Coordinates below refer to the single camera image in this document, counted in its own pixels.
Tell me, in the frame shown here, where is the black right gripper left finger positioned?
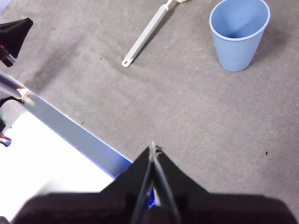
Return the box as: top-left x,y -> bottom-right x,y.
11,146 -> 154,224

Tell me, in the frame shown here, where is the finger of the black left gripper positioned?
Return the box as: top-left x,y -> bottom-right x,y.
0,18 -> 34,59

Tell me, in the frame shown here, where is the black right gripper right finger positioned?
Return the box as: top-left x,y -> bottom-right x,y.
151,141 -> 298,224

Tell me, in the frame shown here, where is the cup brush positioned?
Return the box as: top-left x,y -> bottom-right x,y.
121,0 -> 189,68

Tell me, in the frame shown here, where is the blue ribbed plastic cup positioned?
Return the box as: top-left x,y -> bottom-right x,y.
209,0 -> 271,72

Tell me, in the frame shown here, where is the small metal corner bracket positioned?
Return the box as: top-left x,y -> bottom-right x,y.
15,88 -> 34,104

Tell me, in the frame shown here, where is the grey metal table edge rail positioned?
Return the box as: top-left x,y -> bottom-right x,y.
0,73 -> 135,180

